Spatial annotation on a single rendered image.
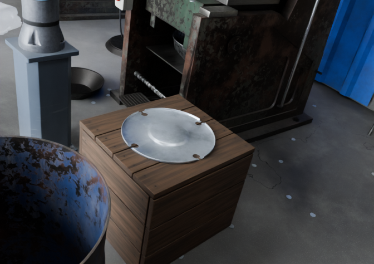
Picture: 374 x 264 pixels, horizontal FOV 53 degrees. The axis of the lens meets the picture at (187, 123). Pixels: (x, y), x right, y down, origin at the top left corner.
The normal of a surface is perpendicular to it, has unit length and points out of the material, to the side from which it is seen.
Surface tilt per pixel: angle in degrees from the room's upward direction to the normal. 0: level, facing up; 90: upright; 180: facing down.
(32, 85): 90
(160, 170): 0
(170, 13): 90
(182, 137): 0
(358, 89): 90
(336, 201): 0
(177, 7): 90
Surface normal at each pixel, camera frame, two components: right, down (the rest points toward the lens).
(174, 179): 0.16, -0.84
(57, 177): -0.29, 0.44
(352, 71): -0.80, 0.20
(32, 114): -0.04, 0.53
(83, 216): -0.62, 0.29
